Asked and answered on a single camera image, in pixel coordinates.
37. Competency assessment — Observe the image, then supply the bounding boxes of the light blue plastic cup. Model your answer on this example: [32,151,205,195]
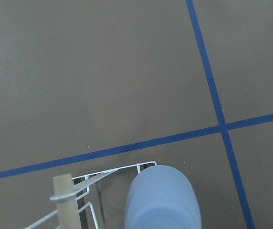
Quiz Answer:
[124,165,202,229]

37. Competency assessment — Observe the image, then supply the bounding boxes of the white wire cup holder rack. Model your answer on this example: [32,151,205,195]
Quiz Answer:
[26,161,157,229]

